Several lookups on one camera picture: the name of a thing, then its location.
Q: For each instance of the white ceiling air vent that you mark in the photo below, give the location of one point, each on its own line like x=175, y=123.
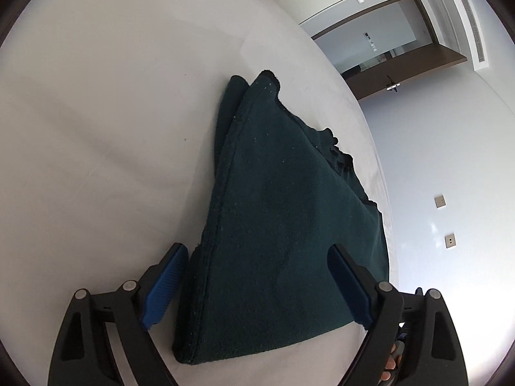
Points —
x=474, y=28

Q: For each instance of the brown door frame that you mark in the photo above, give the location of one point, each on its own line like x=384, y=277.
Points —
x=362, y=14

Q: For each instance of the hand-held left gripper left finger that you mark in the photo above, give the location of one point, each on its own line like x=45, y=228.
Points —
x=165, y=285

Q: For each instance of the bronze wall socket plate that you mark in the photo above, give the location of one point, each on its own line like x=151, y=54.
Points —
x=450, y=240

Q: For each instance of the brown door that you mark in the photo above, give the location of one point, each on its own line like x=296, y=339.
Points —
x=422, y=68

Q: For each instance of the hallway wall control panel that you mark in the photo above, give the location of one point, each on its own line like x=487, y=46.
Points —
x=371, y=41

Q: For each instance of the person's left hand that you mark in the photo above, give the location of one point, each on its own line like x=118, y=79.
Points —
x=389, y=370

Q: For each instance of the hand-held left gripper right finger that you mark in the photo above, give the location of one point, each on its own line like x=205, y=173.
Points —
x=350, y=285

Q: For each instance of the bed with white sheet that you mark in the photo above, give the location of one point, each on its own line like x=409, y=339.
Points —
x=100, y=128

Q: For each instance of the dark green towel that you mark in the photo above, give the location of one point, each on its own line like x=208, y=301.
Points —
x=281, y=229

